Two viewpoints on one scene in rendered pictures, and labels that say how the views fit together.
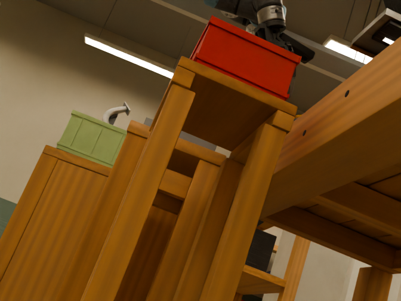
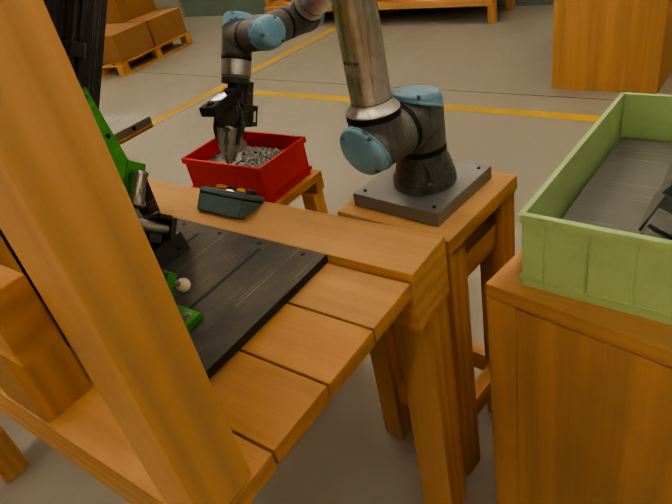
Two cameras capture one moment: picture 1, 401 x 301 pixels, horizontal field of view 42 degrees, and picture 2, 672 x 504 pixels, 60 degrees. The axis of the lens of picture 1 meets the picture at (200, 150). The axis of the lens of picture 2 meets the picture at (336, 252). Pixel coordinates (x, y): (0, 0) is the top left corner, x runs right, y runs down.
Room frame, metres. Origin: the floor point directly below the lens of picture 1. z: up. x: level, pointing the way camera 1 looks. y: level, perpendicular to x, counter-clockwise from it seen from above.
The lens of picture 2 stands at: (2.46, -0.93, 1.56)
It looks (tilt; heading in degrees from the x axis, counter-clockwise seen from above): 33 degrees down; 138
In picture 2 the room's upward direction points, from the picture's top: 13 degrees counter-clockwise
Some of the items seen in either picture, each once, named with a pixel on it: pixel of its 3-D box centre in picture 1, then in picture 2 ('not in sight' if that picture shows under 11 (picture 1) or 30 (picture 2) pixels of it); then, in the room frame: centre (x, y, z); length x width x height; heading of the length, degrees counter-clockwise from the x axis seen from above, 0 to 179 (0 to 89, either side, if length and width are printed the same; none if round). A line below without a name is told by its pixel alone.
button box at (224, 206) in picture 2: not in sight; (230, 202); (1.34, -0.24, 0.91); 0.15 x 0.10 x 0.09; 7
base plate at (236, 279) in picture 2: not in sight; (91, 260); (1.18, -0.56, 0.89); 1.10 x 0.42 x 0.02; 7
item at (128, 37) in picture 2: not in sight; (127, 28); (-4.45, 2.70, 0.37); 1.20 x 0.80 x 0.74; 103
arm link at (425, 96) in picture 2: not in sight; (416, 117); (1.70, 0.07, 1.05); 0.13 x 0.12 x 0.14; 86
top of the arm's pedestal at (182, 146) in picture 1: (172, 157); (427, 199); (1.70, 0.08, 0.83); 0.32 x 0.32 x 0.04; 1
